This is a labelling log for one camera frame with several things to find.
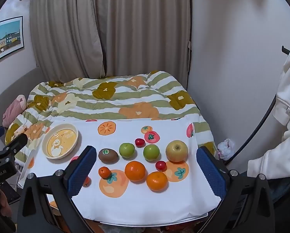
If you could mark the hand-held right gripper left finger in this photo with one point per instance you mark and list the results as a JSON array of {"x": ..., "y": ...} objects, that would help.
[{"x": 83, "y": 172}]

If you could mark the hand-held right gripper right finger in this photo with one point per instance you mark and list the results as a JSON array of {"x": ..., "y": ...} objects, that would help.
[{"x": 210, "y": 172}]

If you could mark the small red-orange mandarin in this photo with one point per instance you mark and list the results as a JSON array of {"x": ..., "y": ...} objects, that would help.
[{"x": 104, "y": 172}]

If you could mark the brown kiwi with green sticker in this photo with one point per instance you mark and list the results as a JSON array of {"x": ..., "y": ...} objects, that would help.
[{"x": 108, "y": 155}]

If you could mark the cream bowl with duck print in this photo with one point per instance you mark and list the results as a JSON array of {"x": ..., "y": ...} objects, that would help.
[{"x": 60, "y": 140}]

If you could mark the green apple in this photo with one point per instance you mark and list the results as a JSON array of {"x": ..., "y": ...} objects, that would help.
[
  {"x": 151, "y": 153},
  {"x": 127, "y": 150}
]

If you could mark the large orange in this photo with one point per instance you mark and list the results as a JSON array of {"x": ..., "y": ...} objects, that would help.
[
  {"x": 157, "y": 180},
  {"x": 135, "y": 171}
]

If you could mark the small red-orange fruit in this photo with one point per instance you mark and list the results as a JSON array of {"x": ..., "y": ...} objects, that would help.
[{"x": 86, "y": 181}]

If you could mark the tissue pack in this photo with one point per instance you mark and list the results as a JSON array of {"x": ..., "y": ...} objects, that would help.
[{"x": 20, "y": 129}]

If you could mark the white plastic bag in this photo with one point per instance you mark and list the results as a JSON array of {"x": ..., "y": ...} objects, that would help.
[{"x": 225, "y": 149}]

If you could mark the pink plush toy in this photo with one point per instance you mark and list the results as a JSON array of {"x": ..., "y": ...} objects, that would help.
[{"x": 13, "y": 110}]

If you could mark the yellow apple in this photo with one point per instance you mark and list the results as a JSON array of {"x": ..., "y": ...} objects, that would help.
[{"x": 176, "y": 151}]

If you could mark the grey padded headboard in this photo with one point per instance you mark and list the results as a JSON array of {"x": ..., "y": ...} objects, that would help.
[{"x": 4, "y": 87}]

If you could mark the red cherry tomato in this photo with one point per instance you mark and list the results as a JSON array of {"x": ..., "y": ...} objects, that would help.
[
  {"x": 139, "y": 142},
  {"x": 161, "y": 165}
]

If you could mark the white persimmon print cloth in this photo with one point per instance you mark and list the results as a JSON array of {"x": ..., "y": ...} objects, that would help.
[{"x": 135, "y": 203}]

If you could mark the green striped floral blanket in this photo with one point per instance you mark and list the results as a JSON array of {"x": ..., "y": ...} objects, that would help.
[{"x": 111, "y": 102}]

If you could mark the white hoodie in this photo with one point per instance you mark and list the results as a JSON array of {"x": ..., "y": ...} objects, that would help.
[{"x": 285, "y": 126}]

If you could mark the black clothes rack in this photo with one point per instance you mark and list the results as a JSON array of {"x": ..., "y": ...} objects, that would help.
[{"x": 285, "y": 50}]

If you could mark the beige curtain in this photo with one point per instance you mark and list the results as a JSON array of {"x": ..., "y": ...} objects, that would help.
[{"x": 111, "y": 29}]

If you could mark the framed wall poster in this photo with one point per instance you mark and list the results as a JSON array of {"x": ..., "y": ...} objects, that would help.
[{"x": 6, "y": 38}]

